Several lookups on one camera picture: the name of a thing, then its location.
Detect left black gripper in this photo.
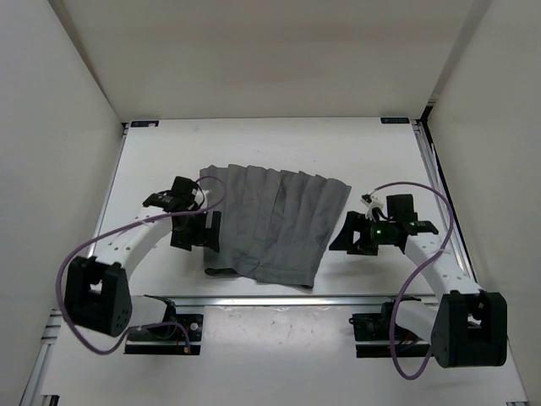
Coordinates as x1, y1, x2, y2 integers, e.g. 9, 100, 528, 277
171, 208, 221, 251

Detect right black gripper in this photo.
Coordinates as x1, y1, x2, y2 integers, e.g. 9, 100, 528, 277
328, 210, 395, 255

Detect grey pleated skirt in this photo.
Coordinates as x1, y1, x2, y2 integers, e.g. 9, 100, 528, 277
199, 164, 351, 289

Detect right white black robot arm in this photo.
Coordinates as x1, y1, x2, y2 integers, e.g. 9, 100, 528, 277
329, 195, 507, 368

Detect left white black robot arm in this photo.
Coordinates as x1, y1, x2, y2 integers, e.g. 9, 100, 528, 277
57, 175, 226, 338

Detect right blue label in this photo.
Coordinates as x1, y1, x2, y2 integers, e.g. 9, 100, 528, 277
380, 117, 410, 124

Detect blue label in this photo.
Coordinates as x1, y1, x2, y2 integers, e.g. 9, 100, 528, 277
380, 117, 410, 124
130, 120, 159, 128

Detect left blue label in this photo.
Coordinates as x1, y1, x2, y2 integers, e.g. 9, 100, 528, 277
130, 120, 159, 128

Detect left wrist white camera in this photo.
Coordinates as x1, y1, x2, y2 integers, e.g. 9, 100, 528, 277
191, 189, 210, 211

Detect wrist white camera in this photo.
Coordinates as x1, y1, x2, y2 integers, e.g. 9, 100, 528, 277
361, 194, 388, 222
191, 189, 210, 211

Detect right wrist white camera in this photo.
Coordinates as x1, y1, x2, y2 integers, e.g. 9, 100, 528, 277
361, 194, 388, 222

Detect aluminium front rail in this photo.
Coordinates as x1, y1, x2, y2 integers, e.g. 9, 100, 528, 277
126, 295, 440, 310

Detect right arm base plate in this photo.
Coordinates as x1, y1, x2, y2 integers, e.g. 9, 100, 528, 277
348, 299, 429, 359

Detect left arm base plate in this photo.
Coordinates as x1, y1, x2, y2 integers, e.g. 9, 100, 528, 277
123, 298, 204, 356

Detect right aluminium frame rail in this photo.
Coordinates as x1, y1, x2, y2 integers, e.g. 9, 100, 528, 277
412, 118, 529, 403

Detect aluminium frame rail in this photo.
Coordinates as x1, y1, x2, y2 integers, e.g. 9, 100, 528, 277
412, 118, 529, 403
19, 122, 130, 405

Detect left aluminium frame rail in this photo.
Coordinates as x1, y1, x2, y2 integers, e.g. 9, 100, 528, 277
19, 122, 130, 405

